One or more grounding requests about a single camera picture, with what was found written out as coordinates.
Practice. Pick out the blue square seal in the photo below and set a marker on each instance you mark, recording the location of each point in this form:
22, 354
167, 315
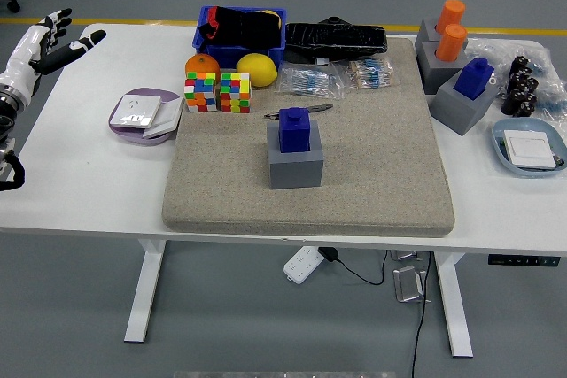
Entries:
473, 79
293, 132

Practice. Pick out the small green circuit board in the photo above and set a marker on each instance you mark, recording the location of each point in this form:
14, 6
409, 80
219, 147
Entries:
558, 159

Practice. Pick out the orange fruit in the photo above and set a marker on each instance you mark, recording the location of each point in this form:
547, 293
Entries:
201, 64

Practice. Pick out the orange cylindrical seal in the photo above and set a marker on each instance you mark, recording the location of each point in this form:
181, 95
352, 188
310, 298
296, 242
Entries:
451, 43
451, 13

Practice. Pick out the white wall socket panel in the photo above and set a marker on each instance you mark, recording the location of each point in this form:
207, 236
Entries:
133, 111

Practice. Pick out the clear bag of mixed resistors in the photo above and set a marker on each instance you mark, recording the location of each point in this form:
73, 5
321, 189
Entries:
370, 73

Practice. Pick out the empty clear plastic bag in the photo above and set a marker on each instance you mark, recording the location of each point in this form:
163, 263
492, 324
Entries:
491, 48

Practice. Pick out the large metal bracket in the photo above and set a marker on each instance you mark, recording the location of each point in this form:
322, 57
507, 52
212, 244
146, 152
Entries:
409, 285

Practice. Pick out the clear bag of blue parts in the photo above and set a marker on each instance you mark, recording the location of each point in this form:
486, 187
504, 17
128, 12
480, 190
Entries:
551, 99

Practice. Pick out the black and silver pen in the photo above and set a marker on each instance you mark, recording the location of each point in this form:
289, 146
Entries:
316, 108

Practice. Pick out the grey-brown mat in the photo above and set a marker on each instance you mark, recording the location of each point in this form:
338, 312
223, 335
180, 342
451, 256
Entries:
376, 165

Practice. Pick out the small metal bracket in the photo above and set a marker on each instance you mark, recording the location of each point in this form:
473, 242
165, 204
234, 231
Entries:
405, 255

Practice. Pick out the black table control panel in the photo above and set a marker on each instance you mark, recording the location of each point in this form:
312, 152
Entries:
522, 260

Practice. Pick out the grey square seal holder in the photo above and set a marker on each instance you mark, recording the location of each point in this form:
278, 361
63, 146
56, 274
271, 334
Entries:
432, 72
427, 33
456, 110
294, 172

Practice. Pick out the black cylindrical capacitor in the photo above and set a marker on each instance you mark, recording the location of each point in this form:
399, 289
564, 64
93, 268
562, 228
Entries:
511, 102
516, 81
525, 108
519, 64
530, 86

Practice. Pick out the blue plastic bin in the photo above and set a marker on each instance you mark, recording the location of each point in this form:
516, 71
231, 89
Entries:
230, 56

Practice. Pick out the yellow item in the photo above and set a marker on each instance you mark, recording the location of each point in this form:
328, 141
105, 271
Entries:
278, 21

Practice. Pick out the plain white panel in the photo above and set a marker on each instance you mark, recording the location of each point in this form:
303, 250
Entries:
168, 117

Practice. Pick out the white wall switch panel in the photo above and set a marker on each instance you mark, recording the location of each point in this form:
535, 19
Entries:
529, 150

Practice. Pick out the clear bag of blue resistors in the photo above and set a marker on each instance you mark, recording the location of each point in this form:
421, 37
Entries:
310, 81

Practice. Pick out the black cloth with red trim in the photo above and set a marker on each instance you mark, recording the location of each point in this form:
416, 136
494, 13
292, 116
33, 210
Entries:
248, 28

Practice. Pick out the yellow lemon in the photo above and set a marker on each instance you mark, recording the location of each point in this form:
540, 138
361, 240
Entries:
259, 70

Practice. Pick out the purple tray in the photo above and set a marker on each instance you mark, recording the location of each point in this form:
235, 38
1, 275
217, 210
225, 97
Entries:
166, 93

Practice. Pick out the white power strip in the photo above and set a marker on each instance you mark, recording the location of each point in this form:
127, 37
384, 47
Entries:
303, 263

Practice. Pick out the colourful puzzle cube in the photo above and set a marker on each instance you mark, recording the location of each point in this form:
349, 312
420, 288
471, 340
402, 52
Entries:
235, 94
201, 92

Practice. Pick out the black chair caster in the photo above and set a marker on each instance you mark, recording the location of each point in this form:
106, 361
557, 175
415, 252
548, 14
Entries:
13, 7

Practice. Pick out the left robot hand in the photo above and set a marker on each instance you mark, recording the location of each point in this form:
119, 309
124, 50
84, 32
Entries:
24, 57

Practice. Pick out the light blue tray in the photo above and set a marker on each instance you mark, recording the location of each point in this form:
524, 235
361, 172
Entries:
500, 130

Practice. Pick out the white table leg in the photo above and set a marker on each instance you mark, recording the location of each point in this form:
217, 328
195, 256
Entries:
144, 289
454, 307

